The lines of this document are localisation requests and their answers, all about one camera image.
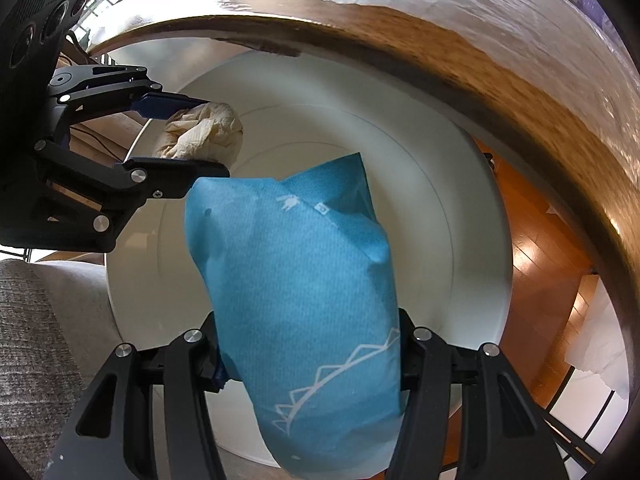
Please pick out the grey textured fabric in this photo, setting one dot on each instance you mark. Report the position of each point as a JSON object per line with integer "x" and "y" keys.
{"x": 35, "y": 340}

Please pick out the black metal frame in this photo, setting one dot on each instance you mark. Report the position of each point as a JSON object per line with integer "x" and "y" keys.
{"x": 570, "y": 432}

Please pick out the white cloth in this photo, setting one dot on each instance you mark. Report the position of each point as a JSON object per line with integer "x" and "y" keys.
{"x": 600, "y": 340}

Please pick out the blue printed plastic packet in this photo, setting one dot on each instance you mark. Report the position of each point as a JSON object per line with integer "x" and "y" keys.
{"x": 300, "y": 285}

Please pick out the beige tissue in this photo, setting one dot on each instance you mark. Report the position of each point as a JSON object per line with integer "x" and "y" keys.
{"x": 205, "y": 130}

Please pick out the white round waste bin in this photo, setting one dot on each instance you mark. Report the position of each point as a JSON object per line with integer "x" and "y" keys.
{"x": 440, "y": 235}

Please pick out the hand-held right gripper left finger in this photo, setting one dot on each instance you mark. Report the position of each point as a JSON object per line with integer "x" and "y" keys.
{"x": 200, "y": 355}

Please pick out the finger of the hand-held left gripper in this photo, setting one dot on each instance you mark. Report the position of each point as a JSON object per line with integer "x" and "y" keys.
{"x": 160, "y": 105}
{"x": 170, "y": 172}

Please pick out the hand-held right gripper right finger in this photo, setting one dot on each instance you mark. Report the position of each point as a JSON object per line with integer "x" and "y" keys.
{"x": 417, "y": 360}

